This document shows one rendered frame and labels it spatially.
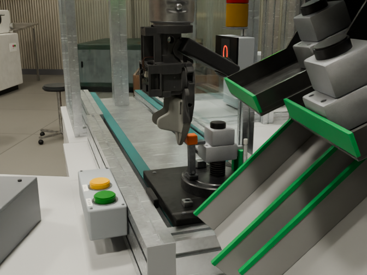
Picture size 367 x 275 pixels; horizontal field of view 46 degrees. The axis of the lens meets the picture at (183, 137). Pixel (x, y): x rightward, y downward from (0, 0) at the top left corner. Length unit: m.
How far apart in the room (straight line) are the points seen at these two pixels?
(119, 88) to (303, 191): 1.40
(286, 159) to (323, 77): 0.27
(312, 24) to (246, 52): 0.45
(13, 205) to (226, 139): 0.42
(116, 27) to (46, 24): 8.00
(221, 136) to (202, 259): 0.23
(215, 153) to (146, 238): 0.22
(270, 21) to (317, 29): 1.20
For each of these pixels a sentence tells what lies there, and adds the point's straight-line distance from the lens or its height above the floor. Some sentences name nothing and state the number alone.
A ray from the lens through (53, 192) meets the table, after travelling 1.13.
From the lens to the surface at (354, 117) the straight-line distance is 0.38.
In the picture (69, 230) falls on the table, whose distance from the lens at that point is 0.94.
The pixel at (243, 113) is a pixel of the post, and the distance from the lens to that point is 1.02.
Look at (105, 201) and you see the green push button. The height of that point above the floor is 0.97.
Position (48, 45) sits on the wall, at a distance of 9.78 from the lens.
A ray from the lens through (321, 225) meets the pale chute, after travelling 0.50.
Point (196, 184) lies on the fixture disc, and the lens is 0.79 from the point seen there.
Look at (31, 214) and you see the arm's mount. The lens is 0.95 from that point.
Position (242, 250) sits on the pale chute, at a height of 1.03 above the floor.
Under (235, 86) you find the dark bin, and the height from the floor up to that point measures 1.21.
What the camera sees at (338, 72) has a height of 1.25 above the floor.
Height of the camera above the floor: 1.29
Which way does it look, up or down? 16 degrees down
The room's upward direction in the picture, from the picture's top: straight up
